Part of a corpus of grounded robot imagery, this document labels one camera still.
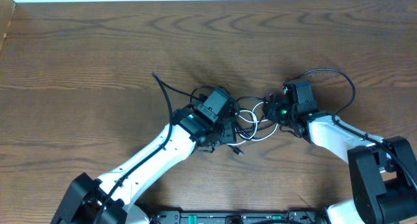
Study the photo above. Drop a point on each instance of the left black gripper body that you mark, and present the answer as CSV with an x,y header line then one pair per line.
x,y
223,133

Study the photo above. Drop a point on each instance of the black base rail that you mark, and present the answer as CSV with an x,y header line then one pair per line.
x,y
291,216

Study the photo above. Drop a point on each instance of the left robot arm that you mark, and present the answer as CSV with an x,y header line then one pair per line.
x,y
111,197

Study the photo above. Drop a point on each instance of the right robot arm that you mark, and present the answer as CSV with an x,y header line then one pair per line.
x,y
382,171

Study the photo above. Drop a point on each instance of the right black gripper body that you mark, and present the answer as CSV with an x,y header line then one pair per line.
x,y
279,112

